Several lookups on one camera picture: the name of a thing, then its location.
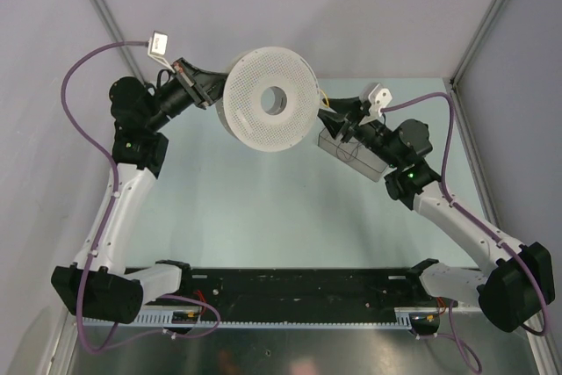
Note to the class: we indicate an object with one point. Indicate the right aluminium frame post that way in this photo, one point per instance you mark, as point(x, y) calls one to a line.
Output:
point(486, 25)

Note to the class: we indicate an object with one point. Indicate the aluminium frame post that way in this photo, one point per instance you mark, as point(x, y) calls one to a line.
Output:
point(111, 26)
point(486, 25)

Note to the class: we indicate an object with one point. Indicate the white plastic spool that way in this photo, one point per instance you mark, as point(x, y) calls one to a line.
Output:
point(270, 100)

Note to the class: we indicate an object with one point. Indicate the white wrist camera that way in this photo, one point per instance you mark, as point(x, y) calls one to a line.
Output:
point(157, 46)
point(373, 99)

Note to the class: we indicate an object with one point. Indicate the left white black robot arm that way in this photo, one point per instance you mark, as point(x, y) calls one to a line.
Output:
point(98, 285)

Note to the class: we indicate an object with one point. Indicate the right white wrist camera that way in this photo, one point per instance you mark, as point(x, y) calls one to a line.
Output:
point(373, 99)

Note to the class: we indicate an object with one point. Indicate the left aluminium frame post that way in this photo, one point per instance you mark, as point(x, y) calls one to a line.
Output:
point(111, 26)

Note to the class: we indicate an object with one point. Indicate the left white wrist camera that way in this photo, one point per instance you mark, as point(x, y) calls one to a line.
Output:
point(157, 46)

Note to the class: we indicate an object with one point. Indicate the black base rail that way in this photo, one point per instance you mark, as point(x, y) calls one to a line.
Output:
point(328, 297)

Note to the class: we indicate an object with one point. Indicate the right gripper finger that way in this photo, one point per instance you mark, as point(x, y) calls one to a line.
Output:
point(335, 123)
point(339, 108)

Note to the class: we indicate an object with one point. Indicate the clear plastic box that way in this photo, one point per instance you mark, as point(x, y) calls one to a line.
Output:
point(354, 154)

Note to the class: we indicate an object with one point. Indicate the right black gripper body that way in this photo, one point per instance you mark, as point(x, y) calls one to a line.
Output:
point(353, 126)

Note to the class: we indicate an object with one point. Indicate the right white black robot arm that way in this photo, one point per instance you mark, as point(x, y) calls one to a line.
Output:
point(512, 281)

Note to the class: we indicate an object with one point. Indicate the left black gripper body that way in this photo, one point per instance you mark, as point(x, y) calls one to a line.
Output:
point(190, 85)

